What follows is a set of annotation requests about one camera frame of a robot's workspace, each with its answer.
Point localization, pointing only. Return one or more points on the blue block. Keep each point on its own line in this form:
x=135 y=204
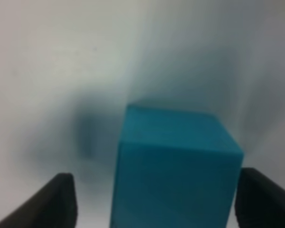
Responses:
x=174 y=169

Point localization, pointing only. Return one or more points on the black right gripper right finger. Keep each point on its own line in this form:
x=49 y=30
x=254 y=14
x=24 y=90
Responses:
x=260 y=203

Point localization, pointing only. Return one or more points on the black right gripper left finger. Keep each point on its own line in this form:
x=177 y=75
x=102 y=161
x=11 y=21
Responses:
x=53 y=206

